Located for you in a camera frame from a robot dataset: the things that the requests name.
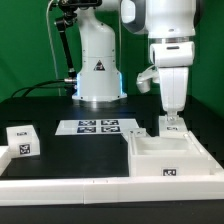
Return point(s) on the white cabinet top block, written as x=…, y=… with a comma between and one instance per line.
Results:
x=22, y=141

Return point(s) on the white tag base sheet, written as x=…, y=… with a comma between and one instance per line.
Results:
x=95, y=126

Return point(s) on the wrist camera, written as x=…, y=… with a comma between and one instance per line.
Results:
x=145, y=78

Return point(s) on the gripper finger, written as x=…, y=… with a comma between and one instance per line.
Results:
x=172, y=117

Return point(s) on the white cabinet body box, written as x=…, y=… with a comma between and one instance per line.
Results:
x=159, y=156

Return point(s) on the white U-shaped fence frame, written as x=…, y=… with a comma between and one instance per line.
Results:
x=117, y=189

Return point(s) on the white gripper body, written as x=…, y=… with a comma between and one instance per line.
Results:
x=172, y=61

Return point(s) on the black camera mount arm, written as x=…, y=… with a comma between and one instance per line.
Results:
x=69, y=9

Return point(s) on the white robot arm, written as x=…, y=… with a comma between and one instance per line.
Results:
x=169, y=25

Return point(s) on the white cabinet door panel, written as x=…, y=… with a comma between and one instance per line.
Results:
x=137, y=132
x=171, y=129

